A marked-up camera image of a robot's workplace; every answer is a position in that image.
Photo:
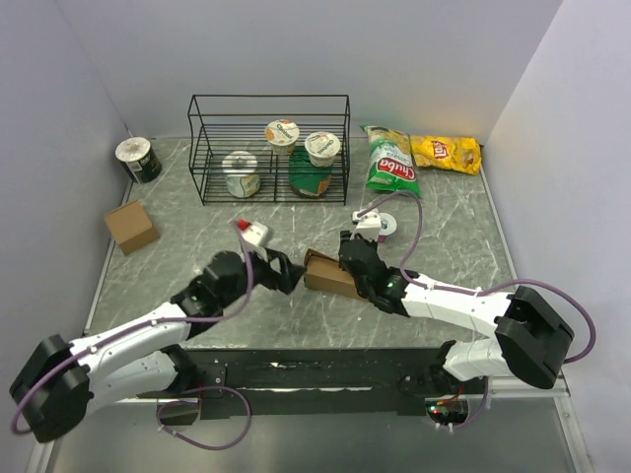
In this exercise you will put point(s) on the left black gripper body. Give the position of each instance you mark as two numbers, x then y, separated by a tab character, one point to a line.
263	273

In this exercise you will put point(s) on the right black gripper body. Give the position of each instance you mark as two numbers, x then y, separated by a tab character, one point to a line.
362	290

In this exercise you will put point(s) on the brown cardboard box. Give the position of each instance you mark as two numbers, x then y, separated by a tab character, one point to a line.
324	274

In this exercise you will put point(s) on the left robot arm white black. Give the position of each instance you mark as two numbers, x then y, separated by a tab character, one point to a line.
63	382

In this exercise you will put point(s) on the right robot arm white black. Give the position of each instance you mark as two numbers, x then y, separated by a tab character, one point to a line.
520	333

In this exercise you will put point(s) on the small folded cardboard box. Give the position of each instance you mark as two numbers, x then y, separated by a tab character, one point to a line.
131	227

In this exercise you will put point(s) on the small purple yogurt cup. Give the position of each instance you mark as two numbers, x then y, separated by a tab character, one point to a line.
388	227

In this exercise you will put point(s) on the green Chuba chips bag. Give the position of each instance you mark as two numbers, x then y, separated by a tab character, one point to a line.
391	166

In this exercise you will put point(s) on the white lidded cup lower shelf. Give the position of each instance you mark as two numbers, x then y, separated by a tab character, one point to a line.
240	172

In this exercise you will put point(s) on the yogurt cup beige label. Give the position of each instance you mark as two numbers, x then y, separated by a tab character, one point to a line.
322	148

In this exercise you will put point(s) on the yogurt cup orange label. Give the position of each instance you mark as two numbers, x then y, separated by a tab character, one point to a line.
282	136

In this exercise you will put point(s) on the yellow Lays chips bag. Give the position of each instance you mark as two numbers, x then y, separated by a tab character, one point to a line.
461	154

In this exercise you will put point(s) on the black can white lid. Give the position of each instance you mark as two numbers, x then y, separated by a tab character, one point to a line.
138	157

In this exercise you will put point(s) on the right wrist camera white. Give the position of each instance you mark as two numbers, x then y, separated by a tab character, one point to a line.
368	225

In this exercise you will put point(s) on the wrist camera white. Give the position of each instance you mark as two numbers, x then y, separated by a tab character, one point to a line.
368	225
256	236

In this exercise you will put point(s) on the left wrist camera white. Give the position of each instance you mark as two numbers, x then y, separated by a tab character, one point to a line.
256	236

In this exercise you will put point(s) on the black wire rack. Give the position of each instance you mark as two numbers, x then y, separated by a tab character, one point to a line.
222	124

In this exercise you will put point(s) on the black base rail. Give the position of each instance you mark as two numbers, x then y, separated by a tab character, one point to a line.
316	381

